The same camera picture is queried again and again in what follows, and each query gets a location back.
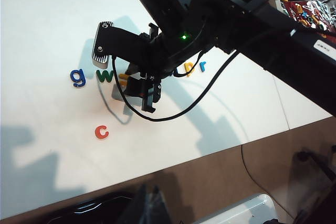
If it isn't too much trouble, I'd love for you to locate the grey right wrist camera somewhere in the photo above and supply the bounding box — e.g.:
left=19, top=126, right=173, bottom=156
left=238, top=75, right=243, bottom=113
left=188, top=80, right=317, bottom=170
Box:
left=91, top=21, right=114, bottom=68

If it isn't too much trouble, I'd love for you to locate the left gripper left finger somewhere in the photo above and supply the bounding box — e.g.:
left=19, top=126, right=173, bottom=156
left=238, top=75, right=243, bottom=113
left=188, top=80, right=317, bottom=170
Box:
left=122, top=184, right=149, bottom=224

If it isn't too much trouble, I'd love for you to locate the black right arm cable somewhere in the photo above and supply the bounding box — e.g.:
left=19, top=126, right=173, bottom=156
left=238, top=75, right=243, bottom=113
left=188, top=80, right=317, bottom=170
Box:
left=111, top=18, right=241, bottom=123

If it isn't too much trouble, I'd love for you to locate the red foil magnet bag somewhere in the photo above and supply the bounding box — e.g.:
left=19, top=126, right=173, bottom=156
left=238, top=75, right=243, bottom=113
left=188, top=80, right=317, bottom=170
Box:
left=281, top=0, right=336, bottom=36

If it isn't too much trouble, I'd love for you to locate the blue letter g magnet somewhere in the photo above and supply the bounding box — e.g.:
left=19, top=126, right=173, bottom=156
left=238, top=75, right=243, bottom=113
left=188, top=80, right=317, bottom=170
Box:
left=70, top=68, right=87, bottom=88

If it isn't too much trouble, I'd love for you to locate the white plastic bin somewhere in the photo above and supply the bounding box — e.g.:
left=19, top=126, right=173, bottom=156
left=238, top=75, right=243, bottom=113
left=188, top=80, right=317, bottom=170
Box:
left=198, top=193, right=277, bottom=224

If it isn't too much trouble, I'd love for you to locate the yellow letter u magnet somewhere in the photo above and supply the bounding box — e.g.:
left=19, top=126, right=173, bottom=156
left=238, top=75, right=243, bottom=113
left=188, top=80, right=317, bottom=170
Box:
left=117, top=73, right=131, bottom=87

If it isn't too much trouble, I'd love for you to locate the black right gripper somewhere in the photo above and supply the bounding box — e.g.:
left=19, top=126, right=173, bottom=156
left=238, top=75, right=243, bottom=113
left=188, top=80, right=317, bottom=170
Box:
left=98, top=23, right=195, bottom=112

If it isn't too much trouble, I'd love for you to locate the thin black floor cable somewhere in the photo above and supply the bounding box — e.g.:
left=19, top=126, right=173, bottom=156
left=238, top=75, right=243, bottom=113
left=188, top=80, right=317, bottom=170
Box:
left=240, top=142, right=266, bottom=194

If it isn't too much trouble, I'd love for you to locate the glossy black robot base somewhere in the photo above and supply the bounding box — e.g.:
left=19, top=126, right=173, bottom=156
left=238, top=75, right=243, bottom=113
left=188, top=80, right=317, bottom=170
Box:
left=38, top=194, right=138, bottom=224

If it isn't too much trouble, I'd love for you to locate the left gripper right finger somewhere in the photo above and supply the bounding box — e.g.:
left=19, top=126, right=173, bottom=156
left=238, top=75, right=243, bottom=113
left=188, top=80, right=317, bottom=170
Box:
left=149, top=185, right=173, bottom=224

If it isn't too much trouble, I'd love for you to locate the green letter w magnet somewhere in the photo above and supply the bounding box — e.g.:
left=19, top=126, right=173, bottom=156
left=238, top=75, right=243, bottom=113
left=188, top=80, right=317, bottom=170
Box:
left=94, top=69, right=116, bottom=84

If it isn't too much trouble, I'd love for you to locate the yellow letter p magnet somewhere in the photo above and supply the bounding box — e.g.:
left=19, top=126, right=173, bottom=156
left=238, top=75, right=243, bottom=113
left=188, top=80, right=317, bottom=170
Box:
left=183, top=62, right=196, bottom=78

